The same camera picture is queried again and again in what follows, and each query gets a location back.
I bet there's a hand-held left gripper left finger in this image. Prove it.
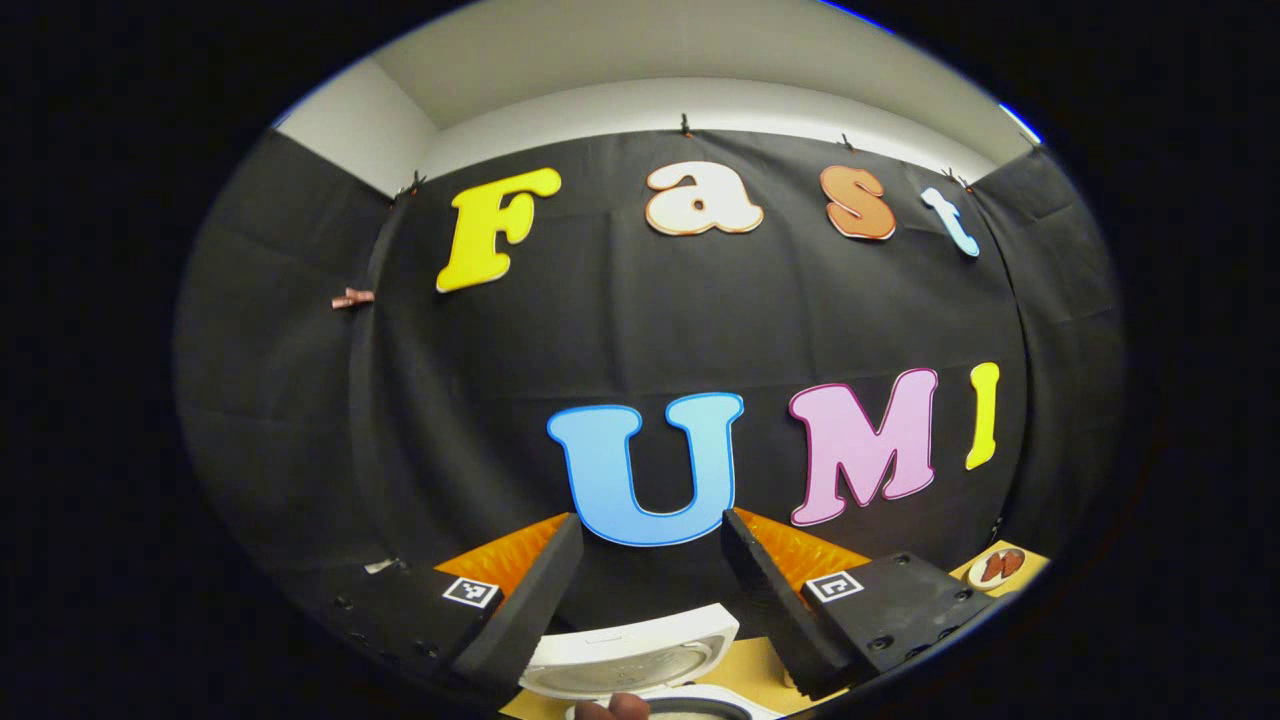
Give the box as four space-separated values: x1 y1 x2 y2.
330 513 586 691

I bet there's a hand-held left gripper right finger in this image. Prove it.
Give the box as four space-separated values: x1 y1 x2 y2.
720 508 1001 699

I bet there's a white rice cooker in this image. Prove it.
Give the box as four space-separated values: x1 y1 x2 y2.
520 603 786 720

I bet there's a small white plate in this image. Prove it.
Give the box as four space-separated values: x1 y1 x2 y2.
965 545 1029 593

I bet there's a black backdrop cloth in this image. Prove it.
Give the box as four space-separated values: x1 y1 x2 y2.
175 130 1126 641

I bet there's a row of black cloth clips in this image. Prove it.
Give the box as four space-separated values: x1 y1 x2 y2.
400 112 976 201

